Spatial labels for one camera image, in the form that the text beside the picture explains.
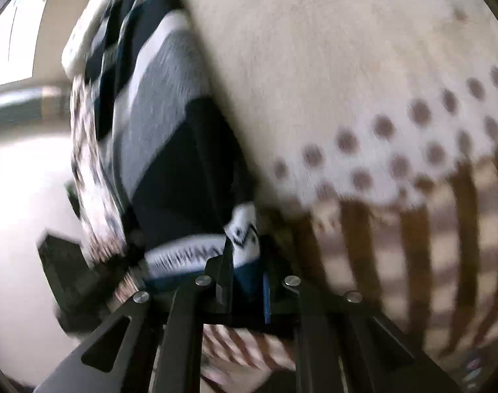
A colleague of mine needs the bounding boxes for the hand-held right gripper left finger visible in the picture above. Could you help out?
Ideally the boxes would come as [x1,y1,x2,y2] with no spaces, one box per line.
[34,239,236,393]

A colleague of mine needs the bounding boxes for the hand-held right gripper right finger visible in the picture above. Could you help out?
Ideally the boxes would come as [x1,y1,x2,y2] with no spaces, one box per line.
[259,237,450,393]

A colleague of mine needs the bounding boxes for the floral checked bed blanket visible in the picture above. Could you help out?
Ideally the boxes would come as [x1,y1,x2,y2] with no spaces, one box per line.
[177,0,498,381]

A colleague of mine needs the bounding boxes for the wide grey-blue curtain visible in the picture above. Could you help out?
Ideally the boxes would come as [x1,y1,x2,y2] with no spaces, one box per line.
[0,86,73,132]

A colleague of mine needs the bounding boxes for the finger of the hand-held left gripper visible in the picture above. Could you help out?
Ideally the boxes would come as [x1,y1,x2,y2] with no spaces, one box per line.
[36,231,129,332]

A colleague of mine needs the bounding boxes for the striped knit sweater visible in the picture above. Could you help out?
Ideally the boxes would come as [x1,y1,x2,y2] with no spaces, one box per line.
[61,0,263,295]

